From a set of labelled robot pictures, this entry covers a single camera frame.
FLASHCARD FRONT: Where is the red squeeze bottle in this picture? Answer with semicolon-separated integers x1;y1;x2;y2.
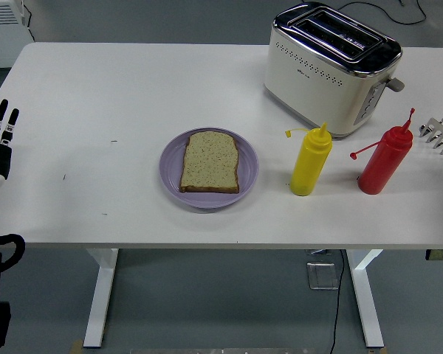
349;107;416;195

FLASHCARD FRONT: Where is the slice of bread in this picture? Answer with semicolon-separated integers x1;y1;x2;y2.
179;131;241;194

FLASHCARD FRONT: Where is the white heater unit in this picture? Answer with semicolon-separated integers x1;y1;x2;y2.
0;0;34;69

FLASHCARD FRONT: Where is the purple plate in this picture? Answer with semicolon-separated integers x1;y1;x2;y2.
159;127;260;210

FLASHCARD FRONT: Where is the white table leg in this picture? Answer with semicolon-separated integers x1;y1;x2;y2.
346;249;385;348
83;249;119;348

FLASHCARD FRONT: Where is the yellow squeeze bottle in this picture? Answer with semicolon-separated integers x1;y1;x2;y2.
284;122;334;197

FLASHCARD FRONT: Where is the cream and chrome toaster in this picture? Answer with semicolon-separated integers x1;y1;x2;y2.
264;1;405;139

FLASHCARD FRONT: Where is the clear floor plate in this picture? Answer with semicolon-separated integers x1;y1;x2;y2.
306;261;340;291

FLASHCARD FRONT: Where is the black heater cable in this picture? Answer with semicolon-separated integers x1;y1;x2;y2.
21;1;36;42

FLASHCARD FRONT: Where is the black cable under table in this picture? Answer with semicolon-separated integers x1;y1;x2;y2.
328;249;346;354

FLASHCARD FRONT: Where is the black cable on floor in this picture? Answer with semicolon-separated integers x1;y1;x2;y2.
335;0;427;26

